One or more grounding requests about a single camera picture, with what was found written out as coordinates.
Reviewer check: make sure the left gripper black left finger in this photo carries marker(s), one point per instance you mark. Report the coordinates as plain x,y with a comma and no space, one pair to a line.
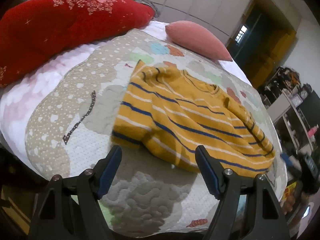
68,208

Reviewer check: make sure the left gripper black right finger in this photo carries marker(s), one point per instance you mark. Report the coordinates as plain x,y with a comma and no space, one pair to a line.
263,217

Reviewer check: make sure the yellow striped knit sweater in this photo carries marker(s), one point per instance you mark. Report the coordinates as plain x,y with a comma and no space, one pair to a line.
170,113

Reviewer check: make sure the white shelf unit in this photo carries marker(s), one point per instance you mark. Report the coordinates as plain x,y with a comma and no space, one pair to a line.
290,124

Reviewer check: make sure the patterned patchwork bed cover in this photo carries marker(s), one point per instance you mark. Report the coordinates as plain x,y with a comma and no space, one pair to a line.
71,129

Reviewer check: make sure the white pink fleece blanket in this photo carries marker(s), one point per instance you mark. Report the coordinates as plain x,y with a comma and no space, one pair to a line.
19,99

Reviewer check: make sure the pink pillow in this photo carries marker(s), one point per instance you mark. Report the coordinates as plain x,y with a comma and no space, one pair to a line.
198,39

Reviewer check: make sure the red floral quilt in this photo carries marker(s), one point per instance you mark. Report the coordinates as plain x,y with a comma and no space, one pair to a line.
36,30

